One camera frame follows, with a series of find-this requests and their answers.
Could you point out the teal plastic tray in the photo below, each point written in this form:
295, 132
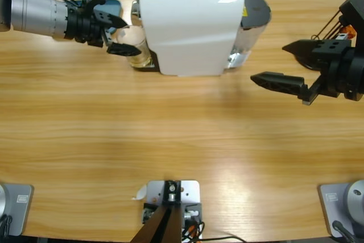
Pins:
115, 6

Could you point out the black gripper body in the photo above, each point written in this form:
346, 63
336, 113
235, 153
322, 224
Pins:
82, 24
341, 72

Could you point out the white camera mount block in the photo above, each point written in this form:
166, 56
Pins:
189, 194

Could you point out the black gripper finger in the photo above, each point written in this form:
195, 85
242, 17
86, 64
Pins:
123, 49
307, 46
278, 81
117, 22

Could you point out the clear water tank black lid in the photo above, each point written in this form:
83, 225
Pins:
254, 12

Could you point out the white paper tag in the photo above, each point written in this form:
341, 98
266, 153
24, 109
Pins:
140, 193

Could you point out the white capsule coffee machine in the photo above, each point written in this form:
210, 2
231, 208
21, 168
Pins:
187, 35

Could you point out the orange coffee capsule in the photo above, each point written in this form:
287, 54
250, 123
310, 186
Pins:
350, 30

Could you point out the silver grate drip tray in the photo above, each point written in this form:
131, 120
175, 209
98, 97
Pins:
150, 68

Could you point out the clear glass cup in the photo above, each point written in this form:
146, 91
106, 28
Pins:
137, 36

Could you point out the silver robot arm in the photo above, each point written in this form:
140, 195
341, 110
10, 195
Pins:
34, 12

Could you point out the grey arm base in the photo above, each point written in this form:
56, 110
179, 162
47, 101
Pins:
338, 206
20, 209

